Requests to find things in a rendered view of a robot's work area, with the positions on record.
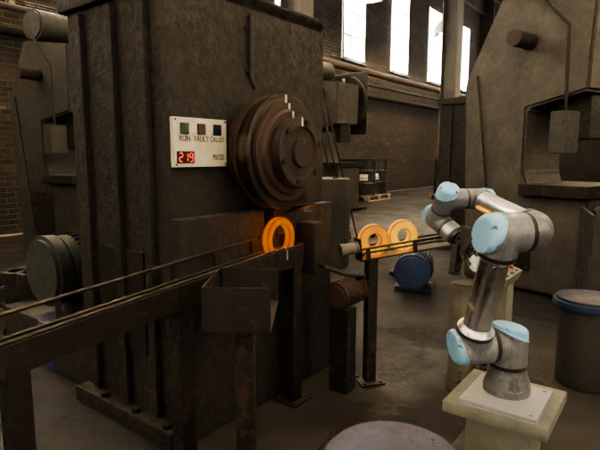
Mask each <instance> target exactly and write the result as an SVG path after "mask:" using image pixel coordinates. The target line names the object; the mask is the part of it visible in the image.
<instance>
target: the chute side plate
mask: <svg viewBox="0 0 600 450"><path fill-rule="evenodd" d="M300 259H302V265H304V247H303V246H300V247H297V248H293V249H288V250H285V251H281V252H277V253H273V254H269V255H266V256H264V257H261V258H258V259H255V260H252V261H251V262H246V263H243V264H240V265H238V266H235V267H232V268H258V269H279V272H280V271H285V270H289V269H293V261H296V260H300ZM212 275H213V274H212ZM212 275H209V276H207V277H204V278H201V279H197V280H194V281H191V282H188V283H187V284H184V285H181V286H178V287H174V288H171V289H168V290H166V291H163V292H161V293H158V294H155V295H152V296H148V297H145V298H143V299H140V300H137V301H135V302H132V303H129V304H125V305H123V306H120V307H117V308H114V309H111V310H109V311H106V312H102V313H99V314H97V315H94V316H91V317H88V318H86V319H83V320H81V321H76V322H73V323H71V324H68V325H65V326H62V327H60V328H58V329H53V330H50V331H47V332H45V333H42V334H39V335H37V336H34V337H30V338H27V339H24V340H22V341H19V342H17V343H14V344H11V345H8V346H4V347H1V348H0V382H1V381H3V380H6V379H7V378H6V368H9V367H12V366H14V365H18V364H21V363H25V362H30V369H31V370H32V369H35V368H37V367H39V366H41V365H44V364H46V363H50V362H52V361H55V360H57V359H60V358H62V357H64V356H66V355H69V354H73V353H75V352H78V351H79V350H82V349H84V348H87V347H90V346H93V345H95V344H98V343H100V342H103V341H105V340H107V339H109V338H113V337H116V336H118V335H120V334H122V333H125V332H128V331H130V330H133V329H136V328H138V327H141V326H143V325H146V324H147V323H150V322H152V321H156V320H159V319H161V318H163V317H165V316H168V315H171V314H173V313H176V312H178V311H179V303H180V302H184V301H187V300H190V299H193V305H195V304H199V303H202V301H201V287H202V286H203V284H204V283H205V282H206V281H207V280H208V279H209V278H210V277H211V276H212Z"/></svg>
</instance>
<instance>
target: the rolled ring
mask: <svg viewBox="0 0 600 450"><path fill-rule="evenodd" d="M279 225H280V226H281V227H282V228H283V229H284V232H285V241H284V244H283V247H281V248H284V247H289V246H293V245H294V241H295V232H294V228H293V225H292V223H291V222H290V220H288V219H287V218H284V217H275V218H273V219H271V220H270V221H269V222H268V223H267V225H266V226H265V229H264V231H263V234H262V247H263V250H264V252H265V253H267V252H270V251H272V250H275V249H274V246H273V243H272V238H273V234H274V231H275V229H276V228H277V227H278V226H279Z"/></svg>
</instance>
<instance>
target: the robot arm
mask: <svg viewBox="0 0 600 450"><path fill-rule="evenodd" d="M453 209H476V210H477V211H479V212H481V213H484V215H482V216H480V217H479V218H478V219H477V220H476V222H475V224H474V226H473V229H472V232H471V231H470V230H469V229H468V228H469V227H468V226H467V225H465V226H463V225H461V226H460V225H459V224H457V223H456V222H455V221H454V220H453V219H452V218H450V215H451V213H452V210H453ZM421 217H422V219H423V220H424V221H425V222H426V223H427V225H428V226H430V227H431V228H432V229H434V230H435V231H436V232H437V233H438V234H439V236H441V237H442V238H443V239H444V240H445V241H446V242H447V243H449V244H450V245H451V246H452V250H451V257H450V263H449V271H448V273H449V274H451V275H460V274H461V270H462V264H463V261H464V263H465V264H466V265H467V266H468V267H469V268H470V269H471V270H472V271H473V272H475V273H476V274H475V278H474V281H473V284H472V288H471V294H470V298H469V302H468V304H467V308H466V312H465V315H464V317H463V318H461V319H460V320H459V321H458V323H457V326H456V329H450V330H448V331H447V334H446V344H447V348H448V352H449V354H450V356H451V358H452V359H453V361H454V362H455V363H456V364H458V365H468V366H469V365H472V364H484V363H489V366H488V369H487V372H486V374H485V377H484V379H483V386H482V387H483V389H484V390H485V391H486V392H487V393H489V394H490V395H492V396H495V397H498V398H501V399H505V400H512V401H520V400H525V399H527V398H529V397H530V395H531V386H530V383H529V377H528V373H527V363H528V351H529V331H528V330H527V329H526V328H525V327H523V326H521V325H520V324H517V323H514V322H510V321H500V320H498V321H494V317H495V314H496V308H497V306H498V302H499V299H500V296H501V293H502V290H503V286H504V282H505V278H506V275H507V272H508V269H509V266H511V265H513V264H515V263H516V262H517V259H518V255H519V253H524V252H535V251H538V250H540V249H542V248H544V247H546V246H547V245H548V244H549V243H550V241H551V240H552V238H553V235H554V224H553V223H552V221H551V220H550V218H549V217H548V216H546V215H545V214H544V213H542V212H539V211H537V210H535V209H524V208H522V207H520V206H518V205H517V204H513V203H511V202H509V201H507V200H504V199H503V198H501V197H499V196H497V195H496V193H495V192H494V190H493V189H491V188H484V187H483V188H459V187H458V186H457V185H456V184H454V183H450V182H443V183H441V184H440V185H439V187H438V188H437V192H436V194H435V198H434V201H433V204H429V205H427V206H426V207H425V208H424V210H423V211H422V213H421Z"/></svg>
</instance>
